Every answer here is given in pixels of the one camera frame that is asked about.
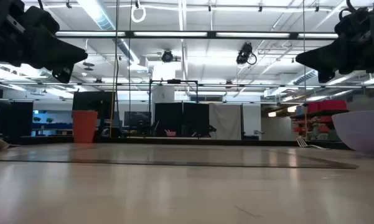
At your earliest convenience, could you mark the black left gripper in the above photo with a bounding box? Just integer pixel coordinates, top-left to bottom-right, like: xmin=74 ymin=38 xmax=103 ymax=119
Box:
xmin=0 ymin=0 xmax=88 ymax=84

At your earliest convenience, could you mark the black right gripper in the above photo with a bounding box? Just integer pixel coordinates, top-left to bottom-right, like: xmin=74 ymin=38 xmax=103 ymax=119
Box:
xmin=295 ymin=1 xmax=374 ymax=84

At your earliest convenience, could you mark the orange plastic cup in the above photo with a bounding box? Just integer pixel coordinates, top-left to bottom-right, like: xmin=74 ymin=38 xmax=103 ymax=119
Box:
xmin=72 ymin=110 xmax=99 ymax=144

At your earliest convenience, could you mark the lavender bowl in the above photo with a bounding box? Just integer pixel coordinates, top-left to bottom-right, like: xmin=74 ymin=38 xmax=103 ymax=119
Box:
xmin=331 ymin=109 xmax=374 ymax=156

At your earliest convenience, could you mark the red storage bin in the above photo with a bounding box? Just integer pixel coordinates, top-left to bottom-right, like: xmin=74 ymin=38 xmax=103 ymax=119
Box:
xmin=306 ymin=100 xmax=348 ymax=113

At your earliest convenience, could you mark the large black monitor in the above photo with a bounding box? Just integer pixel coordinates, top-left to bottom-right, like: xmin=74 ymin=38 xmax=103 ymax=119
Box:
xmin=72 ymin=90 xmax=116 ymax=119

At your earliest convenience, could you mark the black storage shelf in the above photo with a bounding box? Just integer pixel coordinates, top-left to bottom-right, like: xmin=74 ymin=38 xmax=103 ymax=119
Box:
xmin=290 ymin=99 xmax=350 ymax=141

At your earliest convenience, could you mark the small computer monitor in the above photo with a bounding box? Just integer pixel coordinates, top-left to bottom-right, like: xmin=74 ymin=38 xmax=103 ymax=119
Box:
xmin=124 ymin=111 xmax=152 ymax=128

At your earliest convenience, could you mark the LED light bar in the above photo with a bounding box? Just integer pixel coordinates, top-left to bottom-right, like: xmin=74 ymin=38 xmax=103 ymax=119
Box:
xmin=55 ymin=30 xmax=339 ymax=40

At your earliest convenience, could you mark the white hanging sheet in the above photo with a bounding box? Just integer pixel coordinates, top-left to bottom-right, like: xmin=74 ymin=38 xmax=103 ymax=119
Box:
xmin=208 ymin=103 xmax=243 ymax=141

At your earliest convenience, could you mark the black partition panel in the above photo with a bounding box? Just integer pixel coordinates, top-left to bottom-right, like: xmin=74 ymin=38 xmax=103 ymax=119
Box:
xmin=183 ymin=102 xmax=210 ymax=138
xmin=154 ymin=102 xmax=184 ymax=138

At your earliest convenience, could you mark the silver ventilation duct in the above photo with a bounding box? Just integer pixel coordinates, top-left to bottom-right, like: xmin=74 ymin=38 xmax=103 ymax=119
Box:
xmin=86 ymin=0 xmax=141 ymax=65

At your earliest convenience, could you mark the black overhead camera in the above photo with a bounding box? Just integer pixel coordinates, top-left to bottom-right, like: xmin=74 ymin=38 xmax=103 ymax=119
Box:
xmin=235 ymin=42 xmax=258 ymax=67
xmin=161 ymin=49 xmax=174 ymax=63

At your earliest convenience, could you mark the white cable loop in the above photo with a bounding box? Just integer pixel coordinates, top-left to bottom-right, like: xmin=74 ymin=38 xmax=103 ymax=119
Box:
xmin=130 ymin=0 xmax=147 ymax=24

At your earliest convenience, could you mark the black station frame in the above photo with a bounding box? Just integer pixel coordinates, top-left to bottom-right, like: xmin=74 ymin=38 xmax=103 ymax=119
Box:
xmin=148 ymin=79 xmax=199 ymax=138

